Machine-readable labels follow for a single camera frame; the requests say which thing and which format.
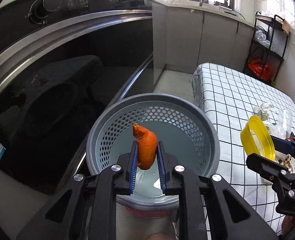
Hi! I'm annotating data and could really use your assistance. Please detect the black metal shelf rack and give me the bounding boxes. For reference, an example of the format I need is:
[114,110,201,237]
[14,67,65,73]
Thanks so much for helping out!
[243,11,291,86]

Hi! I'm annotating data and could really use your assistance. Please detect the orange cloth on rack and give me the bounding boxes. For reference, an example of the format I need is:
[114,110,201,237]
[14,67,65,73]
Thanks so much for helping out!
[282,20,291,35]

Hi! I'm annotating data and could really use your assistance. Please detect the clear plastic bags on shelf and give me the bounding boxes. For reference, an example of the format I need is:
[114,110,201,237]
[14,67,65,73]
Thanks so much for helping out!
[254,30,271,48]

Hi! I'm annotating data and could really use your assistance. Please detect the orange peel piece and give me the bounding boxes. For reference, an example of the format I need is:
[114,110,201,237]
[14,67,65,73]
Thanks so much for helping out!
[132,124,157,170]

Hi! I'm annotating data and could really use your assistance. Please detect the grey perforated trash basket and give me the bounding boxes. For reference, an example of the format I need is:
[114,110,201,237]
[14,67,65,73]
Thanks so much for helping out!
[86,93,220,214]

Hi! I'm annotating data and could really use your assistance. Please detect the yellow plastic lid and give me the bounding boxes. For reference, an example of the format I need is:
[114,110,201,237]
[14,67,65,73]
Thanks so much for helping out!
[240,115,276,161]

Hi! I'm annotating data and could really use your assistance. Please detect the checkered paper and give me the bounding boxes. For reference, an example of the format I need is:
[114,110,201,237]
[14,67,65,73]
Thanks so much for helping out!
[253,103,274,121]

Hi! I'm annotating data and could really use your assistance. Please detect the clear plastic cup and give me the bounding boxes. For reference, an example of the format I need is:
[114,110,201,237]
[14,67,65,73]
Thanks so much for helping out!
[270,109,292,139]

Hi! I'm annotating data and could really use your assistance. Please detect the grey kitchen cabinets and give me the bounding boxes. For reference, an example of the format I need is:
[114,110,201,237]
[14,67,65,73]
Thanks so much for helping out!
[152,2,254,76]

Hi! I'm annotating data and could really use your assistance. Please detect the red plastic bag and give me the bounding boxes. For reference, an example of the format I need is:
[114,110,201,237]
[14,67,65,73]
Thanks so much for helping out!
[248,59,273,81]

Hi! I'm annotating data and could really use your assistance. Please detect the white checkered tablecloth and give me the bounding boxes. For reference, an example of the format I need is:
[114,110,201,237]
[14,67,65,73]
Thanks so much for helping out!
[191,63,295,235]

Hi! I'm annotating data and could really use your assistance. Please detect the black built-in oven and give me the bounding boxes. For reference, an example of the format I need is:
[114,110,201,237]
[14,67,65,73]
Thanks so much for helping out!
[0,0,154,194]

